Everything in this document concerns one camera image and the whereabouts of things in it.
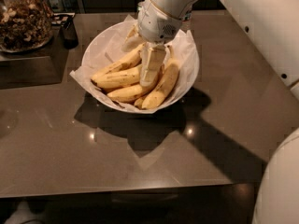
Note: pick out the glass jar of nuts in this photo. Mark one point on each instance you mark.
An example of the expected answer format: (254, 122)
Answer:
(24, 25)

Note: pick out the lower left banana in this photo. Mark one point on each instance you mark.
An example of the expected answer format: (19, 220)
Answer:
(131, 93)

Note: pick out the small black container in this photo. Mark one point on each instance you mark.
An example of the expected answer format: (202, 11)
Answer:
(69, 33)

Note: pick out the dark raised tray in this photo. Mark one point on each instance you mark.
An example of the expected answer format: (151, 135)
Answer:
(38, 67)

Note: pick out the right banana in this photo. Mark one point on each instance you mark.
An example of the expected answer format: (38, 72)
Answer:
(165, 85)

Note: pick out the white paper liner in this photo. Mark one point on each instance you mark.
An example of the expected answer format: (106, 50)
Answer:
(112, 44)

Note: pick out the small hidden banana tip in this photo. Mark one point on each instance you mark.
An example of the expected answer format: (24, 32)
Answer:
(140, 103)

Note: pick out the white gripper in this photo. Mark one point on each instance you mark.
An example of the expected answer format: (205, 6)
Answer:
(154, 22)

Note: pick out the top left banana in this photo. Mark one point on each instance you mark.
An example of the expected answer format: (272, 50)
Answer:
(129, 60)

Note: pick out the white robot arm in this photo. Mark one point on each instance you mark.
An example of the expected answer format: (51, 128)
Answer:
(273, 27)

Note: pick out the white shoe under table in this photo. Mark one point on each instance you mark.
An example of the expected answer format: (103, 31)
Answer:
(23, 215)

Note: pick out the white bowl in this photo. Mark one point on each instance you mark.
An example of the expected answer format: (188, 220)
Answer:
(102, 41)

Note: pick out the long banana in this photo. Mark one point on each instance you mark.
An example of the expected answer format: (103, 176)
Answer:
(117, 79)

